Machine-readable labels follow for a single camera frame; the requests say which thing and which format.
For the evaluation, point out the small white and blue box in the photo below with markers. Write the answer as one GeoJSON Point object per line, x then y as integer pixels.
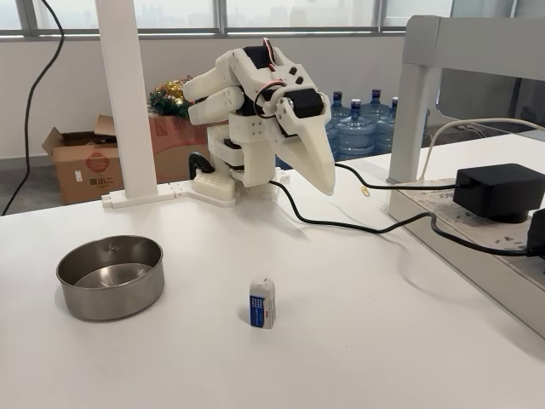
{"type": "Point", "coordinates": [262, 307]}

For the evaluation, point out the black table clamp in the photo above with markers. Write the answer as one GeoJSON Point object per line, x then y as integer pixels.
{"type": "Point", "coordinates": [196, 161]}

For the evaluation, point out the green tinsel wreath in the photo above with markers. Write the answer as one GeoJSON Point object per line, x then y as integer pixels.
{"type": "Point", "coordinates": [170, 98]}

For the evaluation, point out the black power adapter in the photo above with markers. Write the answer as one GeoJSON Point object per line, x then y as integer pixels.
{"type": "Point", "coordinates": [494, 191]}

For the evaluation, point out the red cardboard box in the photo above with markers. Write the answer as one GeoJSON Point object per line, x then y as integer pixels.
{"type": "Point", "coordinates": [170, 145]}

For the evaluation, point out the black plug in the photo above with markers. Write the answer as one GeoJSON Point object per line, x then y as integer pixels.
{"type": "Point", "coordinates": [537, 230]}

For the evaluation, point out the white vertical post stand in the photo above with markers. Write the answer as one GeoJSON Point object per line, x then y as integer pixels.
{"type": "Point", "coordinates": [123, 106]}

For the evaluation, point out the yellow paper clip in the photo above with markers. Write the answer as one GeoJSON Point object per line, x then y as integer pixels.
{"type": "Point", "coordinates": [365, 191]}

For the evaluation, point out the brown cardboard box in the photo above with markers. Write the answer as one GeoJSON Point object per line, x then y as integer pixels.
{"type": "Point", "coordinates": [85, 170]}

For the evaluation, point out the grey-white desk shelf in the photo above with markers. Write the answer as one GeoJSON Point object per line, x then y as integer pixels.
{"type": "Point", "coordinates": [426, 42]}

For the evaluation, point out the round metal bowl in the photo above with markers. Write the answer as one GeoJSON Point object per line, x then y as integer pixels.
{"type": "Point", "coordinates": [110, 298]}

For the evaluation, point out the white power strip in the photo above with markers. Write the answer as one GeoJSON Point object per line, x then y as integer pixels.
{"type": "Point", "coordinates": [417, 200]}

